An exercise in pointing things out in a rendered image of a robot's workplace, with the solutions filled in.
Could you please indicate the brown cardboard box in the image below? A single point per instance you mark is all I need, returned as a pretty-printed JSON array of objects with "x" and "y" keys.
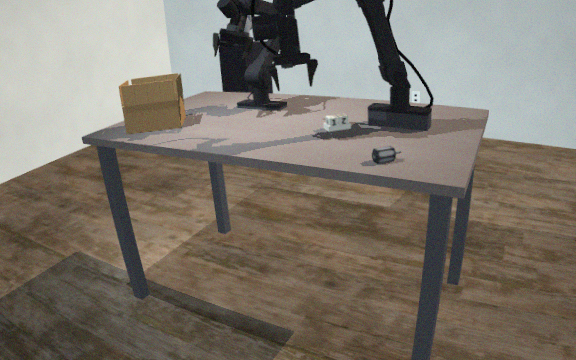
[{"x": 152, "y": 106}]

